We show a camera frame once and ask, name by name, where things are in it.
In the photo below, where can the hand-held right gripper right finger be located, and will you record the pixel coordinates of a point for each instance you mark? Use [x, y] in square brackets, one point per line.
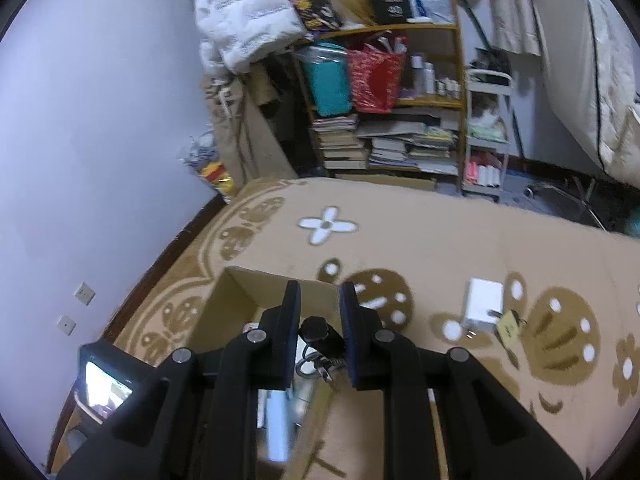
[350, 330]

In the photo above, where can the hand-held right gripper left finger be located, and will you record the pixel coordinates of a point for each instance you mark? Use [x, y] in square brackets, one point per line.
[290, 320]

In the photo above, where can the key bunch with black fob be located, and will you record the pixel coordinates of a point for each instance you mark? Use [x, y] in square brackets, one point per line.
[317, 332]

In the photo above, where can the brown cardboard box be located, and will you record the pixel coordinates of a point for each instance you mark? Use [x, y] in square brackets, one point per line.
[240, 305]

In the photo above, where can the light blue handheld bottle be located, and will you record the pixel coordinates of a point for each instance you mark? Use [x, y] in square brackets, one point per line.
[277, 430]

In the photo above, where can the white power adapter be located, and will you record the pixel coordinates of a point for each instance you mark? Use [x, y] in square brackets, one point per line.
[482, 305]

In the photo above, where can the tan key tag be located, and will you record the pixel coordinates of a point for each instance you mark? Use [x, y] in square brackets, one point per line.
[509, 329]

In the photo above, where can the stack of brown books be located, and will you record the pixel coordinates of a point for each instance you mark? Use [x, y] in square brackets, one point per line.
[340, 145]

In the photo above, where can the pile of assorted books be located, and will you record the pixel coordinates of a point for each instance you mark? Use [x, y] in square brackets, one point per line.
[400, 152]

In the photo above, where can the beige hanging coat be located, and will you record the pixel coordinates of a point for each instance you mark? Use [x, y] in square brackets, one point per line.
[235, 125]

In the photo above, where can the teal bag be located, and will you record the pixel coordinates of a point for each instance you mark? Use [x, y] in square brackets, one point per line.
[327, 85]

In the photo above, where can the green tissue pack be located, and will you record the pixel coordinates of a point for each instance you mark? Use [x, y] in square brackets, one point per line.
[487, 132]

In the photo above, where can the red gift bag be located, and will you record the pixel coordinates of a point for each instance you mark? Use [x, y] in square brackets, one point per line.
[375, 80]

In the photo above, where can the white trolley cart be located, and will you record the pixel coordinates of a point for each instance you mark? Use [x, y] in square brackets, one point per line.
[492, 76]

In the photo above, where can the wooden shelf unit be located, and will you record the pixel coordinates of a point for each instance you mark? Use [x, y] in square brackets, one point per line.
[400, 30]

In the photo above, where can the white puffer jacket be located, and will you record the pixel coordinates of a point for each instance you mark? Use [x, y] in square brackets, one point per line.
[240, 10]

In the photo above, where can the blond wig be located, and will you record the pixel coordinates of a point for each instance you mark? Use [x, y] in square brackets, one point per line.
[350, 0]

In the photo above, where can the black box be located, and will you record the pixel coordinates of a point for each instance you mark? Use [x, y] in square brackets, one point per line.
[392, 5]

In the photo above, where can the beige floral curtain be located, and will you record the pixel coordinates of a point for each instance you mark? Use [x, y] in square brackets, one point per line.
[515, 10]

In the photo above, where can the cream padded chair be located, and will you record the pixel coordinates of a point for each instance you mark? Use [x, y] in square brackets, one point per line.
[600, 60]

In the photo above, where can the white wall socket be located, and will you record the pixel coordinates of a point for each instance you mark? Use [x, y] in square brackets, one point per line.
[84, 294]
[65, 325]

